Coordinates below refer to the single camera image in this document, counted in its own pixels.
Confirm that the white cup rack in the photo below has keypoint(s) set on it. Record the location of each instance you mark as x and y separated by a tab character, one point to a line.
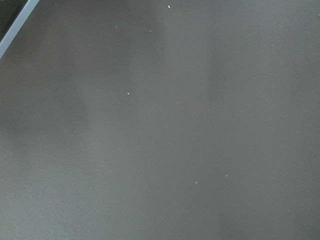
13	15

